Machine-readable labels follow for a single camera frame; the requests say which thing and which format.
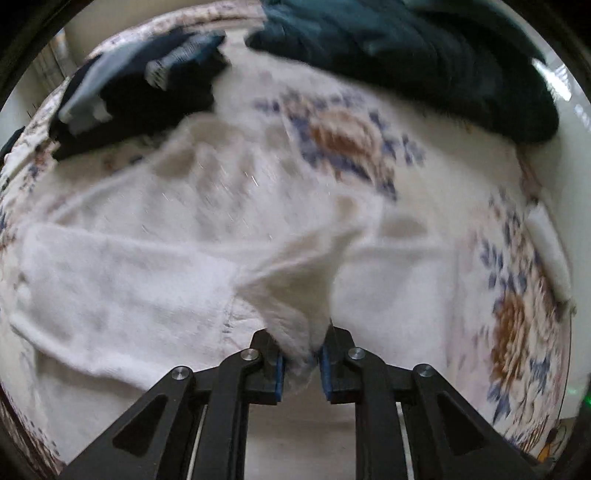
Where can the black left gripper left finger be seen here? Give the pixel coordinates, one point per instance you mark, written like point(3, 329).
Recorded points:
point(189, 425)

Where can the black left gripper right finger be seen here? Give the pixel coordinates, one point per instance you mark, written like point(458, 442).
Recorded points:
point(413, 424)

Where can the white knitted sweater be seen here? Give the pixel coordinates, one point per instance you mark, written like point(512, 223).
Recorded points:
point(219, 233)

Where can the folded navy striped clothes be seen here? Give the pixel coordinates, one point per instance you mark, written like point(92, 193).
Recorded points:
point(139, 88)

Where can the floral patterned bed blanket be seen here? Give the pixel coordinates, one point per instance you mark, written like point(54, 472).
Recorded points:
point(507, 348)

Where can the dark teal garment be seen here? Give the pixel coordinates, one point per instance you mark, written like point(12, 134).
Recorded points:
point(463, 58)

